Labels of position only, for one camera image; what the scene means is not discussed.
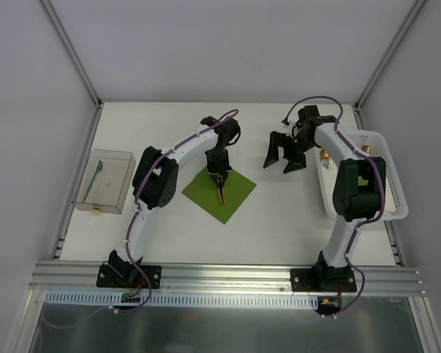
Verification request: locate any teal plastic fork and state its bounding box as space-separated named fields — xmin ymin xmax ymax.
xmin=82 ymin=160 xmax=103 ymax=202

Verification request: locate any copper spoon left in basket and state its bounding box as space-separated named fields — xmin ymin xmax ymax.
xmin=319 ymin=149 xmax=333 ymax=170

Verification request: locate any white plastic basket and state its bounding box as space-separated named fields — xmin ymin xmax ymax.
xmin=313 ymin=130 xmax=409 ymax=221

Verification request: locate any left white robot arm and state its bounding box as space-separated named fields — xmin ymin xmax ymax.
xmin=96 ymin=109 xmax=241 ymax=288

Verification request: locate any green paper napkin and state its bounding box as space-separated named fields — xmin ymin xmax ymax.
xmin=182 ymin=167 xmax=257 ymax=224

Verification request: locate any white slotted cable duct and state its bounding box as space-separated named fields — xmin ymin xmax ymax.
xmin=43 ymin=290 xmax=318 ymax=310

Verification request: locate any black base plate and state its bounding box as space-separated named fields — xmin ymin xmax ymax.
xmin=290 ymin=266 xmax=357 ymax=293
xmin=96 ymin=262 xmax=162 ymax=289

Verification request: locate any aluminium rail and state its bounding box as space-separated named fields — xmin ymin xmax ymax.
xmin=29 ymin=261 xmax=427 ymax=297

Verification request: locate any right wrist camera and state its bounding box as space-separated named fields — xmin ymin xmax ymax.
xmin=282 ymin=118 xmax=293 ymax=129

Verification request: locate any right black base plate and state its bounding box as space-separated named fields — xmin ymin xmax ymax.
xmin=290 ymin=266 xmax=357 ymax=293

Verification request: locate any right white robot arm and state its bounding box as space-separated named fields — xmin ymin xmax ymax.
xmin=263 ymin=105 xmax=386 ymax=293

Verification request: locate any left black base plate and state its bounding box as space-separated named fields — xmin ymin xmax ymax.
xmin=96 ymin=262 xmax=162 ymax=289

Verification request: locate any clear plastic utensil box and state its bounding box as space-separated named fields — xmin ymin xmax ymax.
xmin=72 ymin=149 xmax=135 ymax=214

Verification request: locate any gold knife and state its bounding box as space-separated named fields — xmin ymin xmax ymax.
xmin=218 ymin=189 xmax=225 ymax=204

